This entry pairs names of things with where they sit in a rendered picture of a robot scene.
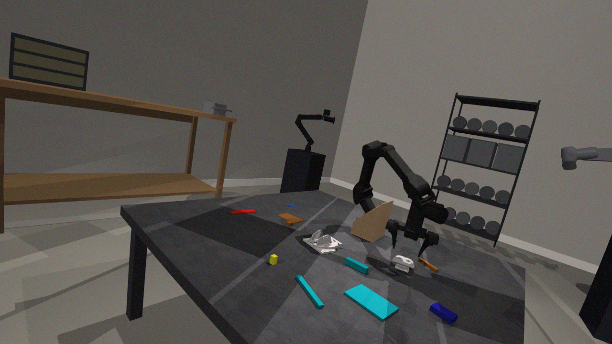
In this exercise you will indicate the blue rectangular block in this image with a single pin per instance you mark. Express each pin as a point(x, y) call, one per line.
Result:
point(443, 313)

